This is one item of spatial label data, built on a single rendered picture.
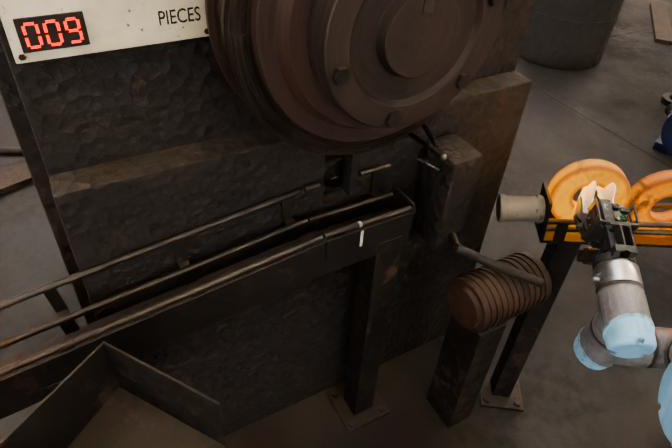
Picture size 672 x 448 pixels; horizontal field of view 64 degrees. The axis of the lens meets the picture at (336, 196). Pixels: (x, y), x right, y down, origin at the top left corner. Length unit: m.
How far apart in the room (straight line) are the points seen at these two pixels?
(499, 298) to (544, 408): 0.58
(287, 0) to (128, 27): 0.24
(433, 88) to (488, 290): 0.54
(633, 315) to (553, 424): 0.77
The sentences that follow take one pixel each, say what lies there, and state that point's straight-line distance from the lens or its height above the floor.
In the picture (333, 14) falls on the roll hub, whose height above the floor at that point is 1.16.
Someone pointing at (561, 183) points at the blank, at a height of 0.75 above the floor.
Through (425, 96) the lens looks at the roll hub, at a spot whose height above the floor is 1.02.
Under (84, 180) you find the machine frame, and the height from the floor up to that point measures 0.87.
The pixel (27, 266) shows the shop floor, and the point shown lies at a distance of 2.11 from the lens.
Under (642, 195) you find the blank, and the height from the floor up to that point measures 0.75.
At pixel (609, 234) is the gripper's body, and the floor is 0.76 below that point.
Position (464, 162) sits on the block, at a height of 0.79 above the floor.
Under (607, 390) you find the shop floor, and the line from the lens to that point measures 1.84.
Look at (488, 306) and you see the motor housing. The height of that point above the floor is 0.51.
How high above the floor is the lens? 1.38
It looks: 39 degrees down
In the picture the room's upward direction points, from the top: 4 degrees clockwise
